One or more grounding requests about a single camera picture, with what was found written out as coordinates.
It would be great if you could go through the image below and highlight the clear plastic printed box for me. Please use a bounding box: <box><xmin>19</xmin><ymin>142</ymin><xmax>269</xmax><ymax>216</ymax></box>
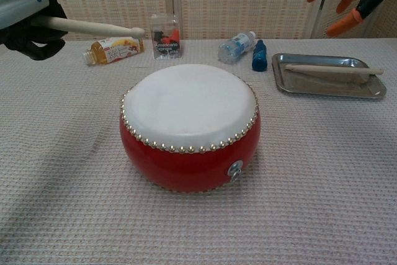
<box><xmin>150</xmin><ymin>13</ymin><xmax>182</xmax><ymax>60</ymax></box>

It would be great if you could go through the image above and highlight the wooden drumstick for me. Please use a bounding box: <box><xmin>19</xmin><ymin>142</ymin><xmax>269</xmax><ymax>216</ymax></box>
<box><xmin>284</xmin><ymin>63</ymin><xmax>385</xmax><ymax>76</ymax></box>
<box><xmin>30</xmin><ymin>16</ymin><xmax>146</xmax><ymax>38</ymax></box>

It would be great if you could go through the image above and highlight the amber tea bottle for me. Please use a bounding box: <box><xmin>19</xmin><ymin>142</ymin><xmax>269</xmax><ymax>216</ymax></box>
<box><xmin>81</xmin><ymin>35</ymin><xmax>145</xmax><ymax>66</ymax></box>

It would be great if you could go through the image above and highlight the steel rectangular tray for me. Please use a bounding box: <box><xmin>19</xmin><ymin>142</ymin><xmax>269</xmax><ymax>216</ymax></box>
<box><xmin>271</xmin><ymin>53</ymin><xmax>387</xmax><ymax>101</ymax></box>

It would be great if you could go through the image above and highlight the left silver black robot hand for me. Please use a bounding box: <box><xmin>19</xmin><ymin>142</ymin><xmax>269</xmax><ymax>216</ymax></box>
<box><xmin>0</xmin><ymin>0</ymin><xmax>67</xmax><ymax>61</ymax></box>

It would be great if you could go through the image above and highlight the clear water bottle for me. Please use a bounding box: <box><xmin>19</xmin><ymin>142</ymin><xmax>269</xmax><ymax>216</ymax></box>
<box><xmin>218</xmin><ymin>30</ymin><xmax>257</xmax><ymax>64</ymax></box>

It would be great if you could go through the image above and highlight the small blue bottle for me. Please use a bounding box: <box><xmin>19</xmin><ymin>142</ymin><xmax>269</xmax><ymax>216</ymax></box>
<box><xmin>251</xmin><ymin>39</ymin><xmax>268</xmax><ymax>73</ymax></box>

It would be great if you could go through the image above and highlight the red and white drum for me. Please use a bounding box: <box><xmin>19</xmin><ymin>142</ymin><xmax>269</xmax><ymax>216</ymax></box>
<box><xmin>119</xmin><ymin>63</ymin><xmax>260</xmax><ymax>194</ymax></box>

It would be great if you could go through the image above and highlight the beige woven tablecloth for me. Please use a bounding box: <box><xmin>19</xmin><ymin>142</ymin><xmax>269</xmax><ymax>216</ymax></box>
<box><xmin>0</xmin><ymin>38</ymin><xmax>397</xmax><ymax>265</ymax></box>

